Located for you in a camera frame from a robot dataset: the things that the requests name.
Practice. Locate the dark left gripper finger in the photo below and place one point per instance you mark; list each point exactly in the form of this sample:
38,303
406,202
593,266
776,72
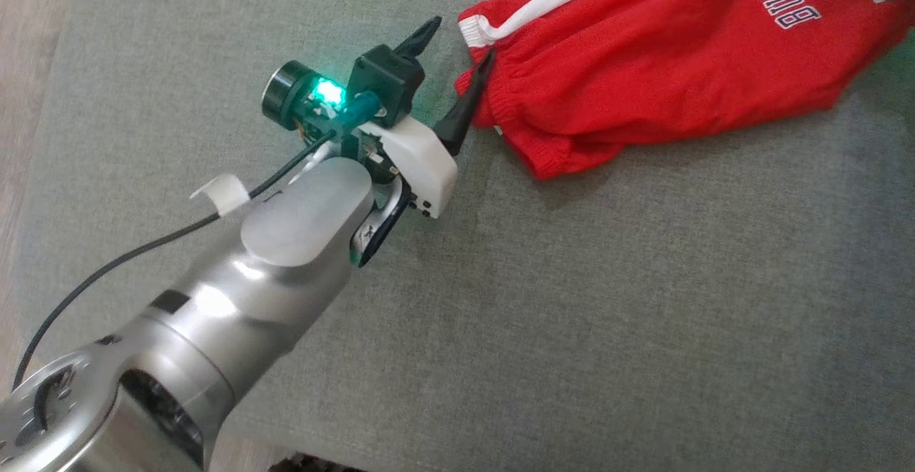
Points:
420,39
461,118

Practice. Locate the grey sofa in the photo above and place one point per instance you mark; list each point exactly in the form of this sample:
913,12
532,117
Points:
607,315

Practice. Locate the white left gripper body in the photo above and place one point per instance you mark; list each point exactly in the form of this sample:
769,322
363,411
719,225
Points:
425,164

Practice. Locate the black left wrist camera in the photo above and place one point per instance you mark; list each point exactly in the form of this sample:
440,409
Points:
386,79

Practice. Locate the red Bulls shorts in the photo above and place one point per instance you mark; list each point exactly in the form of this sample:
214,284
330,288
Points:
643,64

